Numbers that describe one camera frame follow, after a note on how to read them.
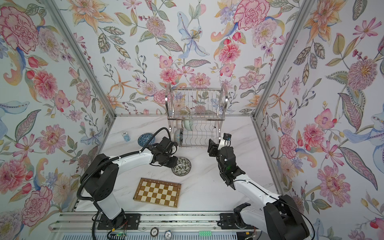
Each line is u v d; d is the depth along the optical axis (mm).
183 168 904
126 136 1017
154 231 719
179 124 1008
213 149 738
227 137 696
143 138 1037
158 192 802
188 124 985
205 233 700
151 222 750
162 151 707
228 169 641
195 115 1349
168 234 673
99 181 468
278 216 414
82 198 461
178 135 924
